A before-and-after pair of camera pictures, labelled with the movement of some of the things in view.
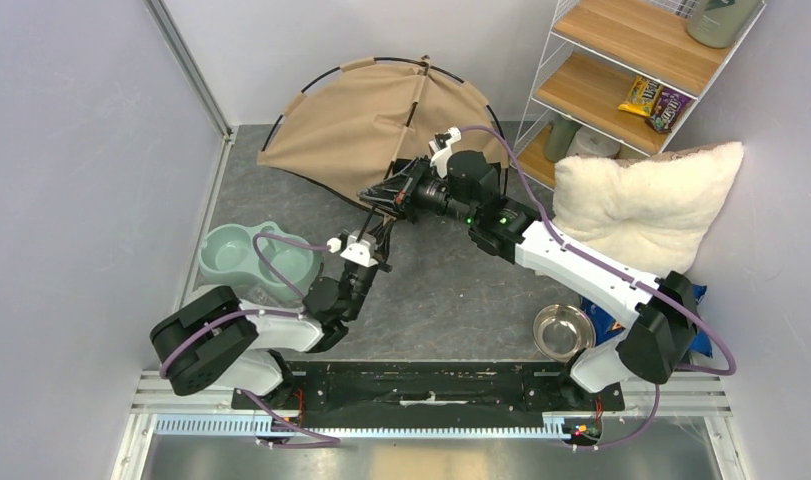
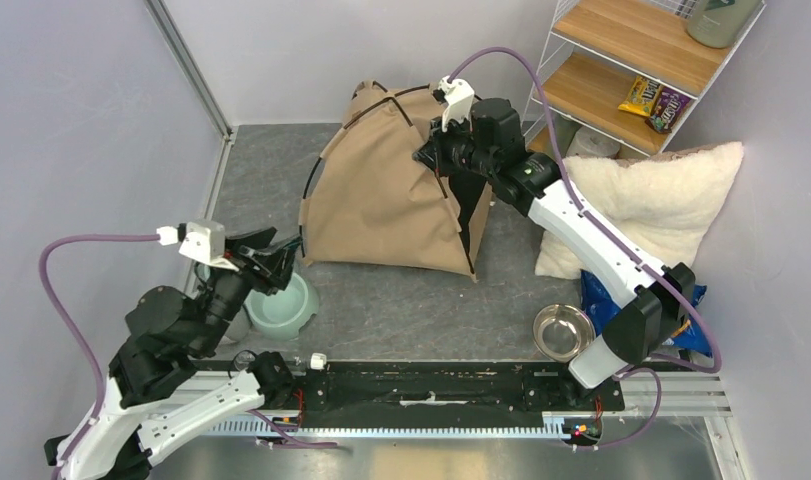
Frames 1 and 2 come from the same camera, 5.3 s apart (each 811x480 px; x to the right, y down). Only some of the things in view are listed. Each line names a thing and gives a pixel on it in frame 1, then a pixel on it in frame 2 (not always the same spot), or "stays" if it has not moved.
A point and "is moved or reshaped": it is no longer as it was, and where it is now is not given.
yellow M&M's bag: [642, 97] stays
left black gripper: [382, 234] → [250, 249]
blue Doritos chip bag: [607, 328] stays
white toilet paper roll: [588, 143] stays
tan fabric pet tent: [350, 126] is moved or reshaped
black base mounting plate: [433, 388] stays
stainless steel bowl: [560, 331] stays
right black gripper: [398, 195] → [434, 150]
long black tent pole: [405, 127] → [390, 101]
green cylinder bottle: [560, 137] stays
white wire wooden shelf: [618, 77] stays
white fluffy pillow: [656, 211] stays
